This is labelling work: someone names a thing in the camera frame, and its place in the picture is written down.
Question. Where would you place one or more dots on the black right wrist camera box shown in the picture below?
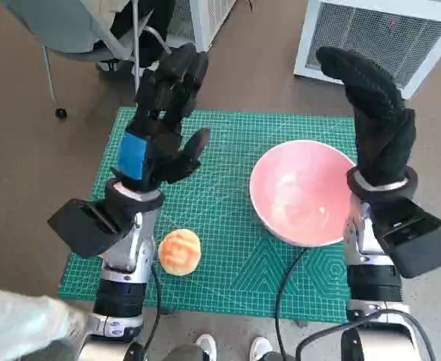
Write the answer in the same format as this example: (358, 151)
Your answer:
(420, 240)

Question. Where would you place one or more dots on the green cutting mat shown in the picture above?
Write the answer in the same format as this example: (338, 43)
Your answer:
(224, 169)

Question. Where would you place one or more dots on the small dark table clip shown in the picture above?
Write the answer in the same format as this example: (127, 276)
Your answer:
(301, 323)
(166, 311)

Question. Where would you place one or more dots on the small white mesh cabinet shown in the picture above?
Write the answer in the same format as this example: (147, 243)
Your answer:
(201, 22)

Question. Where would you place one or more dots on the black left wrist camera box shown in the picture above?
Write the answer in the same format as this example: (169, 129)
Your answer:
(81, 225)

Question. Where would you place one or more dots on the pink bowl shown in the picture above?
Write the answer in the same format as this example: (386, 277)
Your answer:
(299, 188)

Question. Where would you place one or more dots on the large white mesh cabinet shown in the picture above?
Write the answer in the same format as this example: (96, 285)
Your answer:
(375, 34)

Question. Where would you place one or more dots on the person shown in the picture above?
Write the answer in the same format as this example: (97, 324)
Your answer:
(156, 22)
(17, 327)

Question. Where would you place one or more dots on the grey chair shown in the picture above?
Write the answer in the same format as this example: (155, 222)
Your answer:
(66, 30)

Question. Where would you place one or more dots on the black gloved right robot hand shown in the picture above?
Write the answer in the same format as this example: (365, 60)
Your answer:
(382, 131)

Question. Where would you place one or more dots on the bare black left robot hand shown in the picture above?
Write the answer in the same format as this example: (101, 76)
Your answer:
(160, 150)

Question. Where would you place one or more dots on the white shoe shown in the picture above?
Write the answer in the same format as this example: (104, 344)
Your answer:
(206, 347)
(260, 349)

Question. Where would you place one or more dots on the round bread bun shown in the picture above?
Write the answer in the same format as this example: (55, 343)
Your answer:
(179, 252)

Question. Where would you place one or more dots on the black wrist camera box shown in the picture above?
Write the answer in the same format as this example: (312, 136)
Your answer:
(420, 240)
(81, 225)

